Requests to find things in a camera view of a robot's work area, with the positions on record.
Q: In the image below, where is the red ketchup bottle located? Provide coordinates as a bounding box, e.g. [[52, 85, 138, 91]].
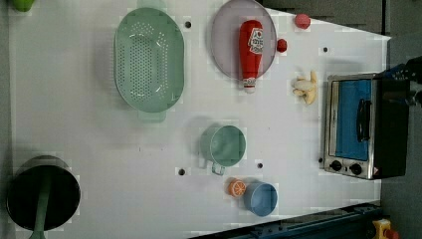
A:
[[239, 20, 264, 94]]

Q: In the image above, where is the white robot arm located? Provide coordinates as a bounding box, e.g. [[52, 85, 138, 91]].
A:
[[385, 56, 422, 106]]

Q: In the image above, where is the grey round plate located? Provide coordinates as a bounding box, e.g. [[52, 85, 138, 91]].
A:
[[211, 0, 277, 80]]

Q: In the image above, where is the green measuring cup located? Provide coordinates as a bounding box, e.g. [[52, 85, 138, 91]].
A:
[[199, 123, 247, 176]]

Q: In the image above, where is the orange slice toy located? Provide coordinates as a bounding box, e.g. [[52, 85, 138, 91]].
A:
[[228, 179, 246, 197]]

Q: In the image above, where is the blue bowl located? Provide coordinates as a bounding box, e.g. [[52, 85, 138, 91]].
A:
[[243, 181, 278, 217]]

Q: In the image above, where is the green oval colander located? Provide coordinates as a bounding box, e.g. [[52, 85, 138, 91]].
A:
[[113, 6, 185, 122]]

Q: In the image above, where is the red strawberry toy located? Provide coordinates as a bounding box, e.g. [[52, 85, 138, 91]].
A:
[[277, 39, 288, 53]]

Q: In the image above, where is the pink strawberry toy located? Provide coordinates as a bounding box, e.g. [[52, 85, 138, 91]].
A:
[[295, 14, 312, 30]]

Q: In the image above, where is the silver toaster oven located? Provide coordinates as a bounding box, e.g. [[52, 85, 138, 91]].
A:
[[322, 74, 410, 180]]

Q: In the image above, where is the green spatula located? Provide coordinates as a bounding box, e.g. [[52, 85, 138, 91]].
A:
[[29, 174, 51, 239]]

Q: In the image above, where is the black cylindrical container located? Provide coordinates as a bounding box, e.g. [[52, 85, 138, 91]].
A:
[[6, 155, 82, 231]]

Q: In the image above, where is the yellow red emergency button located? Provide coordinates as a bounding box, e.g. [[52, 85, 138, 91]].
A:
[[372, 219, 400, 239]]

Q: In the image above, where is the green toy fruit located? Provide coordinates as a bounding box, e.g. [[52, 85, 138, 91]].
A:
[[12, 0, 35, 12]]

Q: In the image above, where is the blue aluminium frame rail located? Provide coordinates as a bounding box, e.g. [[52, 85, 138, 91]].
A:
[[190, 203, 383, 239]]

